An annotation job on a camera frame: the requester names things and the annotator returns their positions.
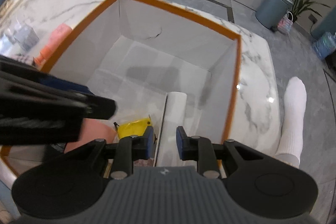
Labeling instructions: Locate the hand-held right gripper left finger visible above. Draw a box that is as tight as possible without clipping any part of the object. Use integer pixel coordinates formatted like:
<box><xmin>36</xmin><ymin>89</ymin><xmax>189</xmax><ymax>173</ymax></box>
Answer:
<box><xmin>52</xmin><ymin>126</ymin><xmax>155</xmax><ymax>179</ymax></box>

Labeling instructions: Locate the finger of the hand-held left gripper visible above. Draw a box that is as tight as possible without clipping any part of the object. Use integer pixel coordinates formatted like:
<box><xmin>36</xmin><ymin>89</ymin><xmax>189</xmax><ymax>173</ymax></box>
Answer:
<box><xmin>83</xmin><ymin>93</ymin><xmax>118</xmax><ymax>120</ymax></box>

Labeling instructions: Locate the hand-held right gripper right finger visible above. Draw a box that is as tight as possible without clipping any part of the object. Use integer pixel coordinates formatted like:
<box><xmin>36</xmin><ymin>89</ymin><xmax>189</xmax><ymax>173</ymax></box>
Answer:
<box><xmin>176</xmin><ymin>126</ymin><xmax>276</xmax><ymax>179</ymax></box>

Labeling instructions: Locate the pink bottle with yellow cap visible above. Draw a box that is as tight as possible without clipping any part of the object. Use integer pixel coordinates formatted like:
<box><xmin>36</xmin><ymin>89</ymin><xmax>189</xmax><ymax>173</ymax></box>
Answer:
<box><xmin>64</xmin><ymin>117</ymin><xmax>154</xmax><ymax>154</ymax></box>

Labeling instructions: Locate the white glasses case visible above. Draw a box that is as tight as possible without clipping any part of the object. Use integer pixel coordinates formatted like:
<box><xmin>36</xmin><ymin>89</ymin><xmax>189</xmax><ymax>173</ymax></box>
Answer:
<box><xmin>155</xmin><ymin>91</ymin><xmax>190</xmax><ymax>167</ymax></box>

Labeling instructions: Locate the orange cardboard box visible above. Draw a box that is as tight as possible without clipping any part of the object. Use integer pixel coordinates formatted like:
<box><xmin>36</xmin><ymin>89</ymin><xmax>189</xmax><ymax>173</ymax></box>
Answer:
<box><xmin>0</xmin><ymin>0</ymin><xmax>242</xmax><ymax>178</ymax></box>

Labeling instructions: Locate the pink and orange bottle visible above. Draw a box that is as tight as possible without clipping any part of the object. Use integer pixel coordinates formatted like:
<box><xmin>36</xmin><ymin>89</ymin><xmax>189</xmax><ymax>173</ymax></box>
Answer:
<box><xmin>34</xmin><ymin>24</ymin><xmax>72</xmax><ymax>65</ymax></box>

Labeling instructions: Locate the clear plastic box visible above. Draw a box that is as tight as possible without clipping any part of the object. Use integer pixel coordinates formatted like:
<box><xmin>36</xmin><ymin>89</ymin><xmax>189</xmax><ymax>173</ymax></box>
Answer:
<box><xmin>7</xmin><ymin>24</ymin><xmax>40</xmax><ymax>52</ymax></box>

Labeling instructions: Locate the person's white sock foot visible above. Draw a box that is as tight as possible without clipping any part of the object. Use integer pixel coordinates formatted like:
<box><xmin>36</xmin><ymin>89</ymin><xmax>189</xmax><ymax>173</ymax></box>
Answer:
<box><xmin>274</xmin><ymin>76</ymin><xmax>308</xmax><ymax>168</ymax></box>

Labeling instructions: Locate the pastel woven bag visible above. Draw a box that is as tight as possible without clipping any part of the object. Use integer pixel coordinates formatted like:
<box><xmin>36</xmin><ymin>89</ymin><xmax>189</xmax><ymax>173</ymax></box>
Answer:
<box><xmin>277</xmin><ymin>11</ymin><xmax>293</xmax><ymax>34</ymax></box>

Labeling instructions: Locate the grey-blue trash can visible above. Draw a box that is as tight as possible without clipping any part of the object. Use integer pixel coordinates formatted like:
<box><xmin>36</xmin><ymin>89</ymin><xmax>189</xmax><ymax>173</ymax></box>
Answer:
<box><xmin>256</xmin><ymin>0</ymin><xmax>293</xmax><ymax>30</ymax></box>

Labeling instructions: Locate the blue water jug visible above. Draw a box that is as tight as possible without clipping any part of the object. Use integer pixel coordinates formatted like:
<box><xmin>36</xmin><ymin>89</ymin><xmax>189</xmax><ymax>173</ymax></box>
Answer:
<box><xmin>312</xmin><ymin>32</ymin><xmax>336</xmax><ymax>60</ymax></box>

